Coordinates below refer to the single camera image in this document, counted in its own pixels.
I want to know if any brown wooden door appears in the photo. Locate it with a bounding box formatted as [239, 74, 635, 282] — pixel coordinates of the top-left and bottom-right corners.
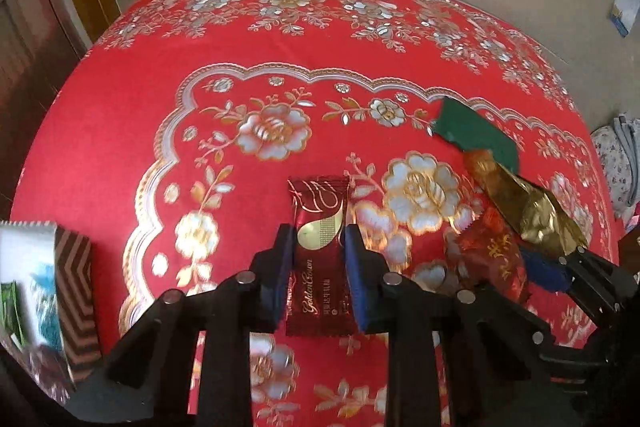
[0, 0, 91, 208]

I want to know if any white tray with striped rim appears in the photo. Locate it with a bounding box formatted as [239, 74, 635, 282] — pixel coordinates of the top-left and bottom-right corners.
[0, 221, 103, 383]

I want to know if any dark green snack packet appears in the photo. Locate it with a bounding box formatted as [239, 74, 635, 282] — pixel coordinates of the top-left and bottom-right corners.
[431, 98, 521, 172]

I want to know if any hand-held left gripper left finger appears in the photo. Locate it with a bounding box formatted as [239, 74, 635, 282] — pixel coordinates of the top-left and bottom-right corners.
[65, 223, 298, 427]

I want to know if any green leaf-print snack packet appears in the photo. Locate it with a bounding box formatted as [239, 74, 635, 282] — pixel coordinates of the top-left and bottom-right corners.
[0, 282, 26, 343]

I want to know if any gold foil snack packet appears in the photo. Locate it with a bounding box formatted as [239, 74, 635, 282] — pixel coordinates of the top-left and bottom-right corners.
[462, 149, 588, 260]

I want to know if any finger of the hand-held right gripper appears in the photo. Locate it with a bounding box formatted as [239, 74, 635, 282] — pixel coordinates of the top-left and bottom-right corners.
[492, 287, 606, 383]
[520, 247, 638, 328]

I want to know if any floral patterned cloth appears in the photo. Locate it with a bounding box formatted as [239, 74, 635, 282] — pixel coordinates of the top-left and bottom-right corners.
[590, 114, 640, 220]

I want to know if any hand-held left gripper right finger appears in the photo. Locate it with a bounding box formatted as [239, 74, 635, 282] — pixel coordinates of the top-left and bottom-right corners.
[342, 224, 556, 427]

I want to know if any red foil snack packet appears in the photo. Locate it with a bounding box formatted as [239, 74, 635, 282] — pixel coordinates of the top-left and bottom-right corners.
[445, 209, 531, 305]

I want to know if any wooden chair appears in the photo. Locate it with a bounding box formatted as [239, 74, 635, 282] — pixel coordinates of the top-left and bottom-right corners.
[617, 232, 640, 269]

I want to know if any white paper notice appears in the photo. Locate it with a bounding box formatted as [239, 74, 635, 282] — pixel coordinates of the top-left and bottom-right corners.
[609, 0, 640, 38]

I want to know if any dark red chocolate packet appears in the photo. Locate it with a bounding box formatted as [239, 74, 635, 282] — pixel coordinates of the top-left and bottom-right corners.
[286, 175, 358, 338]

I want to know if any blue snack packet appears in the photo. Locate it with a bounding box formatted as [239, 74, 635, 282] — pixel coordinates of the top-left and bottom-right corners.
[27, 262, 63, 353]

